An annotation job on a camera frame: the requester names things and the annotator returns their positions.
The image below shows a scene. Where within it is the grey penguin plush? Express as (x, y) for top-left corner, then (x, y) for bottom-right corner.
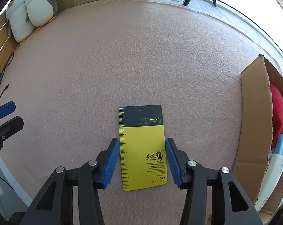
(25, 0), (58, 31)
(6, 0), (35, 45)

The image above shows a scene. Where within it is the yellow black card package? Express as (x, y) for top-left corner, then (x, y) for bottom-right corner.
(119, 105), (167, 191)

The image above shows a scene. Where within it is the cardboard box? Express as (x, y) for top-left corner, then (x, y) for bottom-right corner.
(232, 54), (283, 223)

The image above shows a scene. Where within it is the front grey penguin plush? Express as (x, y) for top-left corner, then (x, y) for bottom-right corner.
(25, 0), (58, 31)

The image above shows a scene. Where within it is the red cloth pouch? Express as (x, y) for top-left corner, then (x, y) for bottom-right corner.
(270, 84), (283, 149)

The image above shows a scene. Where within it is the rear grey penguin plush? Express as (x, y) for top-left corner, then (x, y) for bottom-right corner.
(6, 0), (35, 45)

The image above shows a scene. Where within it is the cream tube blue cap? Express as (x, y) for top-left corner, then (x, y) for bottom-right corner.
(255, 133), (283, 212)

